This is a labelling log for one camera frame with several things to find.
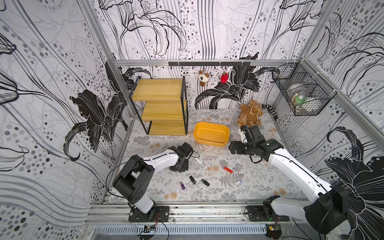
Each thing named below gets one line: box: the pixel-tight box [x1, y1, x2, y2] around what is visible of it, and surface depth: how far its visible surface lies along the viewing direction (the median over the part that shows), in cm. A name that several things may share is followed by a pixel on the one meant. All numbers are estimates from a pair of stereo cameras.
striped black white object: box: [261, 104, 278, 120], surface depth 121 cm
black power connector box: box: [265, 224, 282, 240], surface depth 71 cm
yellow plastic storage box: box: [193, 121, 230, 148], surface depth 108 cm
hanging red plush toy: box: [220, 71, 229, 84], surface depth 97 cm
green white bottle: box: [295, 94, 307, 104], surface depth 80 cm
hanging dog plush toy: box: [199, 70, 209, 87], surface depth 95 cm
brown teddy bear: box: [237, 99, 264, 127], surface depth 109 cm
